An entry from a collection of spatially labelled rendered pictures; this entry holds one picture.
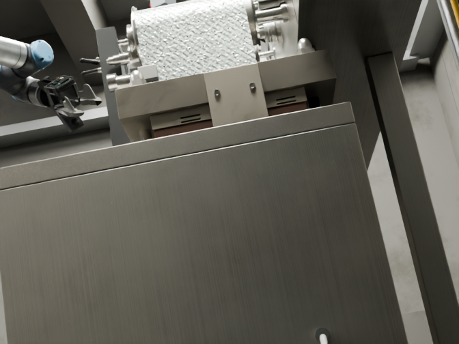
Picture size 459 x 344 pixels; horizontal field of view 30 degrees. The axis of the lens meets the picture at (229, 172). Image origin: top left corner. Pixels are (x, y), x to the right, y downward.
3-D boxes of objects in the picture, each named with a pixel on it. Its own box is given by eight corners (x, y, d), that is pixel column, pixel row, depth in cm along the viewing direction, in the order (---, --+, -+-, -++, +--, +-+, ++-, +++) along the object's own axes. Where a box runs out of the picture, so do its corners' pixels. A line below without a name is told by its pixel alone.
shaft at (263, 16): (257, 31, 189) (253, 13, 190) (288, 25, 189) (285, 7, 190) (257, 22, 185) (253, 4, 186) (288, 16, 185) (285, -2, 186)
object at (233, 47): (152, 127, 175) (139, 46, 181) (265, 106, 175) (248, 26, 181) (152, 127, 175) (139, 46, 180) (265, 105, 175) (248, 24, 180)
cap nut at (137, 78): (130, 97, 161) (128, 76, 163) (149, 94, 161) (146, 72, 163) (127, 90, 158) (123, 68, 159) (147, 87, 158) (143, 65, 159)
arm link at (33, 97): (34, 110, 250) (56, 97, 254) (43, 112, 246) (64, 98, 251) (24, 87, 246) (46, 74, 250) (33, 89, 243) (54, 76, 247)
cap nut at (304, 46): (298, 65, 161) (293, 44, 163) (317, 62, 161) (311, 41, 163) (298, 58, 158) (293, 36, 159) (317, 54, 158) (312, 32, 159)
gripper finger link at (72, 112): (67, 102, 228) (55, 95, 235) (75, 121, 231) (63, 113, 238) (78, 97, 229) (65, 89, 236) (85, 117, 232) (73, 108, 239)
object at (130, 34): (132, 61, 185) (134, 56, 192) (141, 59, 185) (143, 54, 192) (124, 26, 183) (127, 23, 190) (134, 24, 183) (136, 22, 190)
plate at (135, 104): (133, 147, 170) (129, 119, 172) (332, 109, 170) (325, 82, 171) (119, 119, 155) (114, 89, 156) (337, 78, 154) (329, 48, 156)
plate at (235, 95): (214, 133, 153) (203, 77, 156) (269, 122, 153) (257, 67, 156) (213, 128, 150) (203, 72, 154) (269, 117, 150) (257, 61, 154)
